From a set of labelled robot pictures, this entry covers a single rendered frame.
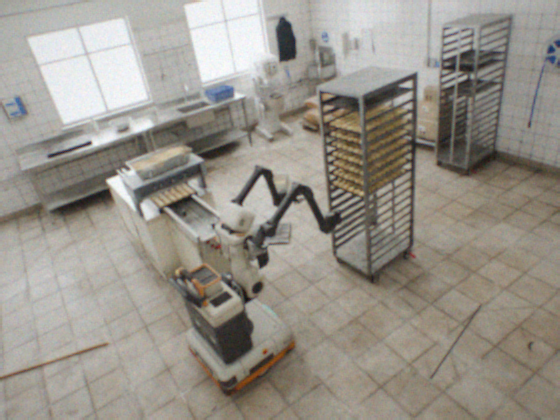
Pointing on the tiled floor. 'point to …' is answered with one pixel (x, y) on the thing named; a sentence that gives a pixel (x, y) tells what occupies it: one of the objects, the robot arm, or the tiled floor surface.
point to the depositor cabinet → (153, 226)
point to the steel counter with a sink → (192, 110)
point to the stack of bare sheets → (276, 233)
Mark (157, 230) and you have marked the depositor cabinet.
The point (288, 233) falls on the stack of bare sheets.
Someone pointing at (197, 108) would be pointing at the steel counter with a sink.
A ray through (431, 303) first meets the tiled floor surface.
